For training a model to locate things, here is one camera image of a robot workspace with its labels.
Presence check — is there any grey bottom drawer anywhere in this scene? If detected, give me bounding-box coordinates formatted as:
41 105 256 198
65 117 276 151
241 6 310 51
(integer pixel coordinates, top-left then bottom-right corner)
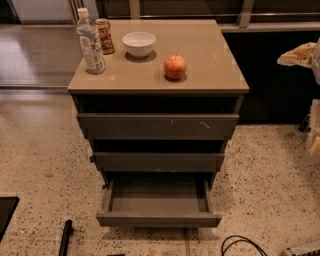
96 173 221 228

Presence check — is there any grey drawer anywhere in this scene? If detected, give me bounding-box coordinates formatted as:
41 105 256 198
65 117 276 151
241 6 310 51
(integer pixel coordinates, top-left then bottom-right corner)
96 173 221 228
90 152 224 172
77 113 239 140

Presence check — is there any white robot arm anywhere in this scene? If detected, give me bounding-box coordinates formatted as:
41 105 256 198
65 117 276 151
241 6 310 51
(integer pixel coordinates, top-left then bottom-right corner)
277 38 320 158

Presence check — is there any grey drawer cabinet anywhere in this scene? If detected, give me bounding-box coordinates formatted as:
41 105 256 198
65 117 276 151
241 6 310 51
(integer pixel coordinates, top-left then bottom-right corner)
68 20 249 182

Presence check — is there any grey middle drawer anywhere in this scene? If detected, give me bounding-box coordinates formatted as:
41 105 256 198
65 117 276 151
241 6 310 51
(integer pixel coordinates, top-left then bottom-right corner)
90 152 224 172

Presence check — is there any grey top drawer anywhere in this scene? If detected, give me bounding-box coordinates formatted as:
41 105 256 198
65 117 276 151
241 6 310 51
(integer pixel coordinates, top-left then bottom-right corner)
77 113 239 140

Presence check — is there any red apple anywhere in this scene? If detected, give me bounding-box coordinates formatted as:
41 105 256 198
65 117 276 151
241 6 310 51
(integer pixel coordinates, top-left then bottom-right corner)
164 54 187 80

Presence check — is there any white ceramic bowl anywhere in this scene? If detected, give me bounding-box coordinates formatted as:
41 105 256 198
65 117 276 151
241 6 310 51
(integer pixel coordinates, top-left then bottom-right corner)
122 31 156 59

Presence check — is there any clear plastic water bottle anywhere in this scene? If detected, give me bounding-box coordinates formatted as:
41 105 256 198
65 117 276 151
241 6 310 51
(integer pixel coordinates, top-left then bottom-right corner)
77 8 106 74

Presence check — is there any brown patterned drink can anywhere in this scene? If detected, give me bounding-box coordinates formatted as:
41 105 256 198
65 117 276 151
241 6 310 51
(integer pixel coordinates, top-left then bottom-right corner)
95 19 115 55

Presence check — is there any metal window railing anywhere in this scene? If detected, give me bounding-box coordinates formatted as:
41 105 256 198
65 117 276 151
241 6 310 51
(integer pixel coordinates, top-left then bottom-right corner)
68 0 320 29

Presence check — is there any black cylindrical bar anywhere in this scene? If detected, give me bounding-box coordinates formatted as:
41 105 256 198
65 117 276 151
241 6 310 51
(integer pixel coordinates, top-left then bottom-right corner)
58 219 73 256

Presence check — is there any black flat panel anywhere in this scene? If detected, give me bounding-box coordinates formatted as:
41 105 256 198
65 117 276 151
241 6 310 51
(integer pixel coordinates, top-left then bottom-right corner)
0 196 19 242

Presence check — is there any grey object bottom right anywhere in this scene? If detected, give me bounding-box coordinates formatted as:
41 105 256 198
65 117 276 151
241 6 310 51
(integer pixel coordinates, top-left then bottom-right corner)
282 244 320 256

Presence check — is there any small black wall device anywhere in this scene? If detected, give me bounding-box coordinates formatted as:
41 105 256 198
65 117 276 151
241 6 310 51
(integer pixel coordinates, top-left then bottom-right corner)
298 114 310 132

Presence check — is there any black cable loop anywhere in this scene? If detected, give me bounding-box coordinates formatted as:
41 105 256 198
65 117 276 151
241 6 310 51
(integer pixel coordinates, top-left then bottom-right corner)
220 234 268 256

